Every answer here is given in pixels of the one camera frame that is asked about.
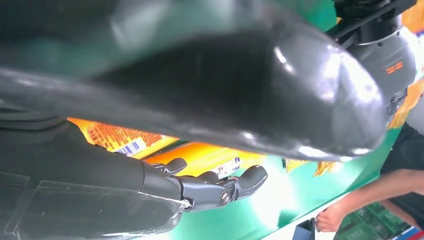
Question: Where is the white table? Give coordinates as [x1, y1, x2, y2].
[261, 193, 352, 240]

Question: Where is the green table mat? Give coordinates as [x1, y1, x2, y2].
[132, 0, 403, 240]

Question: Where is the tablet in blue cover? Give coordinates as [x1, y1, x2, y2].
[293, 217, 316, 240]

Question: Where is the green storage bin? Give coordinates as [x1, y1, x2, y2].
[334, 202, 412, 240]

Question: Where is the person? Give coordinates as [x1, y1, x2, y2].
[314, 122, 424, 233]

